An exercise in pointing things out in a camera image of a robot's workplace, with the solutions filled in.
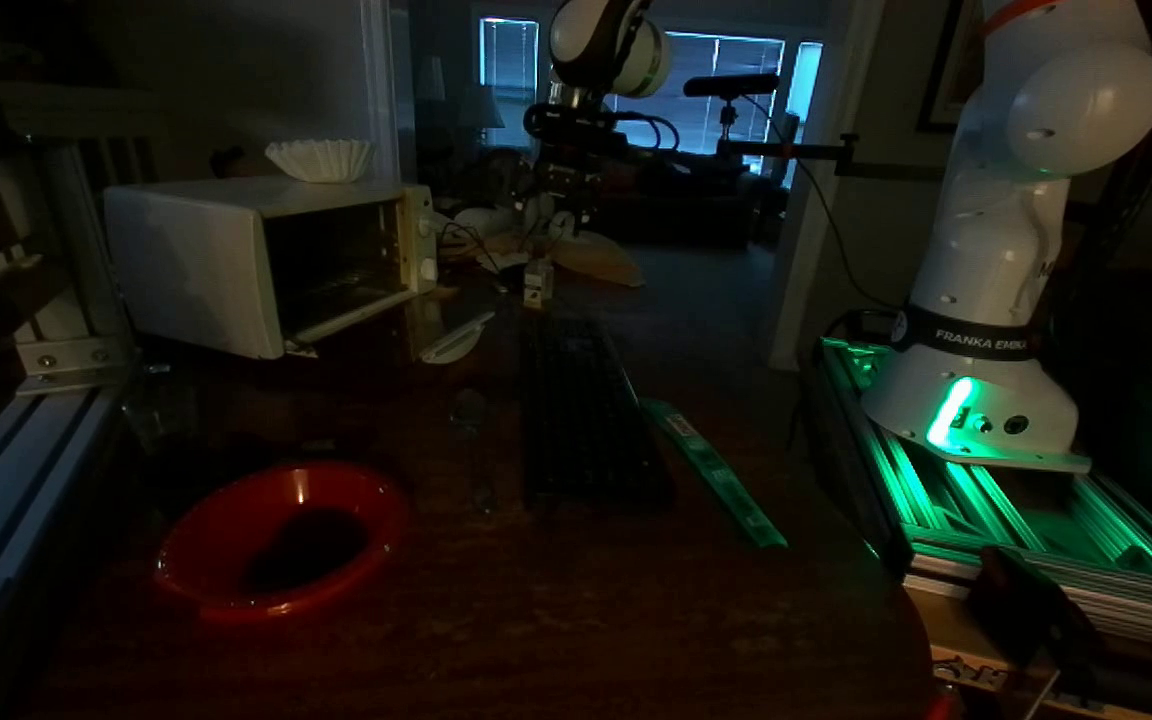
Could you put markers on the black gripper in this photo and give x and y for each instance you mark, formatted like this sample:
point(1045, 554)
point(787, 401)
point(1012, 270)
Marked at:
point(567, 186)

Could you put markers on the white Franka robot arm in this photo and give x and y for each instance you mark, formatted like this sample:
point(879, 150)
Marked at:
point(1000, 225)

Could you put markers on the tan oval object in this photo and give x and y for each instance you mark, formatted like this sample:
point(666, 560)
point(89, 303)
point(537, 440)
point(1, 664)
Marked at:
point(596, 258)

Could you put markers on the red bowl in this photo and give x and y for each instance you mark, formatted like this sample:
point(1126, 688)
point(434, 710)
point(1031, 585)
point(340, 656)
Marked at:
point(221, 544)

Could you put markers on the white plastic spoon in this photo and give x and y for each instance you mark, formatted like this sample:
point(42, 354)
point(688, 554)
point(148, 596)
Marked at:
point(458, 343)

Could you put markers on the blue lit window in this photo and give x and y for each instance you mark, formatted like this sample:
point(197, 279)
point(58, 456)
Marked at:
point(738, 93)

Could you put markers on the white paper coffee filter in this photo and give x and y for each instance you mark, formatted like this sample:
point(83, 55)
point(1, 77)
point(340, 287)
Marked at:
point(317, 159)

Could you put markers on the long green package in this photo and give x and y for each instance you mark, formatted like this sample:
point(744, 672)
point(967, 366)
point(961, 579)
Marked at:
point(718, 472)

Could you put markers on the long black boom rod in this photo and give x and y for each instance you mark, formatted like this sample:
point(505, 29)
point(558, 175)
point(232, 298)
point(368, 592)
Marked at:
point(841, 162)

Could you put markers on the white toaster oven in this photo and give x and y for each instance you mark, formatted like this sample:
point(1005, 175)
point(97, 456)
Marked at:
point(197, 261)

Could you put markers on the black clamp block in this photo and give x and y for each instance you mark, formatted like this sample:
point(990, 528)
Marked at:
point(1031, 606)

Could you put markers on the short black camera bar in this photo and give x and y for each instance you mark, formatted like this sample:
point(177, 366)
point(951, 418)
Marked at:
point(732, 86)

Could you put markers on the dark wall picture frame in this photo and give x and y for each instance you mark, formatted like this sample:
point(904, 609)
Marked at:
point(951, 65)

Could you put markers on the aluminium robot base mount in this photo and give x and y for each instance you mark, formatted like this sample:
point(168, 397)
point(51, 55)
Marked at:
point(1000, 504)

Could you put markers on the aluminium frame rail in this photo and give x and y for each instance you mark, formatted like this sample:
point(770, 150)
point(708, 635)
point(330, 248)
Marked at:
point(17, 453)

